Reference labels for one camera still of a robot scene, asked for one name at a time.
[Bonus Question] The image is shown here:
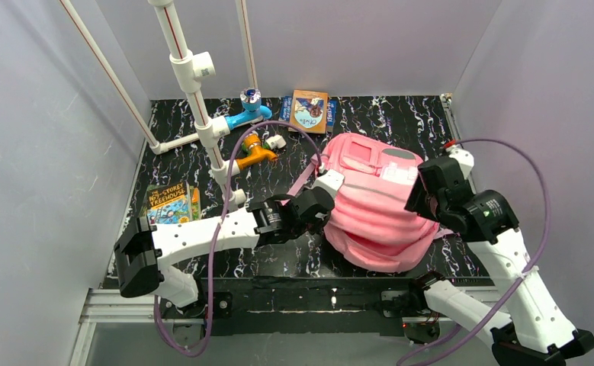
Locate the black front mounting rail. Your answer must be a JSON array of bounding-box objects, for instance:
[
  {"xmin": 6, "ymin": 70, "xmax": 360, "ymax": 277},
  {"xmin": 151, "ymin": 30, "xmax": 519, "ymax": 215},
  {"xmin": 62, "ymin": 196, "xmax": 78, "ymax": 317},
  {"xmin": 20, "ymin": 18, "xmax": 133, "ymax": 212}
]
[{"xmin": 140, "ymin": 274, "xmax": 499, "ymax": 339}]

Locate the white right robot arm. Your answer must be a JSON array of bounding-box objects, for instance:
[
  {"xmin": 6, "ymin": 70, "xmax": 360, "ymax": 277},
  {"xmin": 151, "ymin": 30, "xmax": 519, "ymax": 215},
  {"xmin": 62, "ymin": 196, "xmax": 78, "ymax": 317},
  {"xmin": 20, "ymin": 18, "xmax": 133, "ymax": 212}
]
[{"xmin": 405, "ymin": 152, "xmax": 594, "ymax": 365}]

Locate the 104-Storey Treehouse book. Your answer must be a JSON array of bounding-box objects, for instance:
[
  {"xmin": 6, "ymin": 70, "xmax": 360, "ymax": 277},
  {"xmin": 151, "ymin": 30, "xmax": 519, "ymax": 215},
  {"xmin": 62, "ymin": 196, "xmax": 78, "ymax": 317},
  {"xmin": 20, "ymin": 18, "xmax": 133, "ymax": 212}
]
[{"xmin": 140, "ymin": 181, "xmax": 191, "ymax": 224}]

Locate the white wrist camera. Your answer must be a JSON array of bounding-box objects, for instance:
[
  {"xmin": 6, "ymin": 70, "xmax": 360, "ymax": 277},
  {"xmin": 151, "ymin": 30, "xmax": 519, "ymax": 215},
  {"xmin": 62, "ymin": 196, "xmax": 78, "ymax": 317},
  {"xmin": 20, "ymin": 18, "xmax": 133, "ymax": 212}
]
[
  {"xmin": 310, "ymin": 169, "xmax": 345, "ymax": 199},
  {"xmin": 443, "ymin": 140, "xmax": 474, "ymax": 178}
]

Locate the white PVC pipe frame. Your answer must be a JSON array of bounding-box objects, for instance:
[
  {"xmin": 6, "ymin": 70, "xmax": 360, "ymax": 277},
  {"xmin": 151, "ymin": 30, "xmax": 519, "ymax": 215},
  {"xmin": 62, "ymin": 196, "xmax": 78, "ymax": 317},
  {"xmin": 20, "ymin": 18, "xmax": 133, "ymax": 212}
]
[{"xmin": 60, "ymin": 1, "xmax": 246, "ymax": 211}]

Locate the blue plastic tap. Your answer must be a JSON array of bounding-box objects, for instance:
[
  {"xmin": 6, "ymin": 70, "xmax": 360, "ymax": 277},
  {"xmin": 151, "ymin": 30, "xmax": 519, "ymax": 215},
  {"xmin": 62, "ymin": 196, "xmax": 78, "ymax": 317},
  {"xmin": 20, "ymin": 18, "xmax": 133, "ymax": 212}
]
[{"xmin": 226, "ymin": 88, "xmax": 272, "ymax": 130}]

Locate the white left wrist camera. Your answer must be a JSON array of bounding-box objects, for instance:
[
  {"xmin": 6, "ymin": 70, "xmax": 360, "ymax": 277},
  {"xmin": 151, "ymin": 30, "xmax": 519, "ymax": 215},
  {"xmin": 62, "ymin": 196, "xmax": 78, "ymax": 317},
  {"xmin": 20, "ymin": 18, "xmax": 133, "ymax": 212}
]
[{"xmin": 310, "ymin": 169, "xmax": 345, "ymax": 199}]

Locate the orange plastic tap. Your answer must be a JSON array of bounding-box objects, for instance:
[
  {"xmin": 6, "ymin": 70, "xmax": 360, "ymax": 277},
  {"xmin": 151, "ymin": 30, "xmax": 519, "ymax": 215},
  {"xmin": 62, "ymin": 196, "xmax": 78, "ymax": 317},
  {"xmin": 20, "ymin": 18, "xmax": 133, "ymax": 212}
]
[{"xmin": 236, "ymin": 133, "xmax": 278, "ymax": 170}]

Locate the orange Othello book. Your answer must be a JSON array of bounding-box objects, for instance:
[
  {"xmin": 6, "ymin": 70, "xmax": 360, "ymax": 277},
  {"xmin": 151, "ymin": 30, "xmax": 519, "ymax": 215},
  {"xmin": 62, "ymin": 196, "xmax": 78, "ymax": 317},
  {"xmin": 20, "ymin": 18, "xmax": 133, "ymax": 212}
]
[{"xmin": 289, "ymin": 90, "xmax": 329, "ymax": 134}]

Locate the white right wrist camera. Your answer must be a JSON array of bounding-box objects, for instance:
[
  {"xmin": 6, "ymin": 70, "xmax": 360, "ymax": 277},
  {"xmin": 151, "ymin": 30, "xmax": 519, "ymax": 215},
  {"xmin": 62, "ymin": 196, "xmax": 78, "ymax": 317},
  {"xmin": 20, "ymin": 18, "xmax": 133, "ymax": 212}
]
[{"xmin": 443, "ymin": 140, "xmax": 474, "ymax": 178}]

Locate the blue Treehouse book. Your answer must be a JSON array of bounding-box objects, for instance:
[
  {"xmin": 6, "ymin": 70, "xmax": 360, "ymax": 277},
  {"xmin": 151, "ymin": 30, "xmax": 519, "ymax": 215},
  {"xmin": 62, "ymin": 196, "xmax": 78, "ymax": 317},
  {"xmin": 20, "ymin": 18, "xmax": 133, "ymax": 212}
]
[{"xmin": 278, "ymin": 96, "xmax": 336, "ymax": 133}]

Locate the pink student backpack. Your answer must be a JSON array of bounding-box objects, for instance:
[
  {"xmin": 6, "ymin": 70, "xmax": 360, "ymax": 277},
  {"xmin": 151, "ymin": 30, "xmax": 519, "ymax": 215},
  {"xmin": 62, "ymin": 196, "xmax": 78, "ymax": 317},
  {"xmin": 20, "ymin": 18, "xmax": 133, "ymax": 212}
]
[{"xmin": 280, "ymin": 132, "xmax": 454, "ymax": 275}]

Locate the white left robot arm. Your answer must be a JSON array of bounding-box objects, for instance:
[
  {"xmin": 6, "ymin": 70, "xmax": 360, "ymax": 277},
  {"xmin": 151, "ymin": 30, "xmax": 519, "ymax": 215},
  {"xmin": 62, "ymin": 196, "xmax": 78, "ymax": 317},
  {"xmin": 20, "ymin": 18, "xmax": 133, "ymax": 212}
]
[{"xmin": 114, "ymin": 187, "xmax": 335, "ymax": 308}]

